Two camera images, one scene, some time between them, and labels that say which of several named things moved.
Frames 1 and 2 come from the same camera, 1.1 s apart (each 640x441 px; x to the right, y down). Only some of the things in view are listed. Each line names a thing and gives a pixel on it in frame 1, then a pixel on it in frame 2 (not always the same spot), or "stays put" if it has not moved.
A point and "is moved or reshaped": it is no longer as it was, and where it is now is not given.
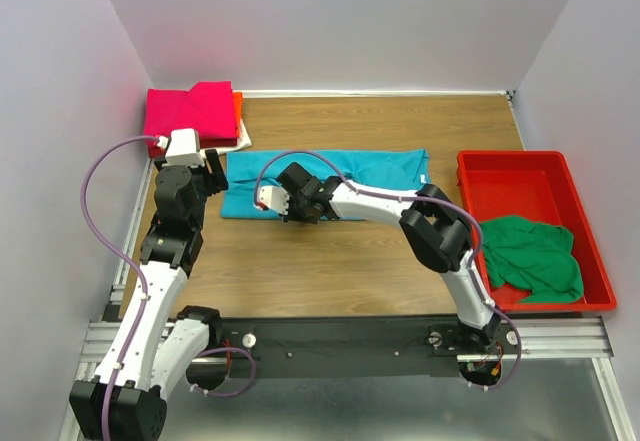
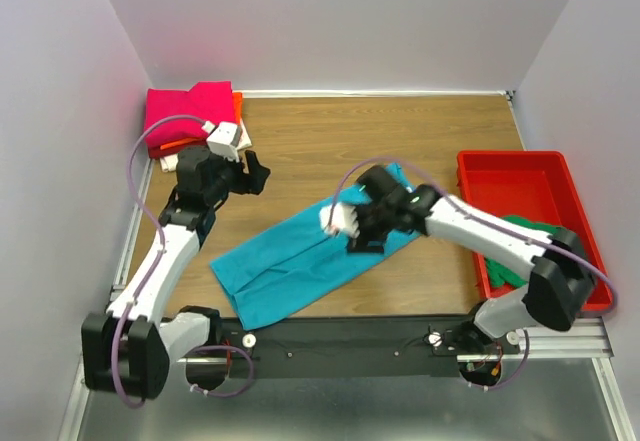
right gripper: x=292 y=216 to x=358 y=245
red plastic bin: x=538 y=186 stays put
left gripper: x=217 y=179 to x=252 y=182
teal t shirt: x=243 y=174 is moved or reshaped
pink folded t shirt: x=208 y=108 stays put
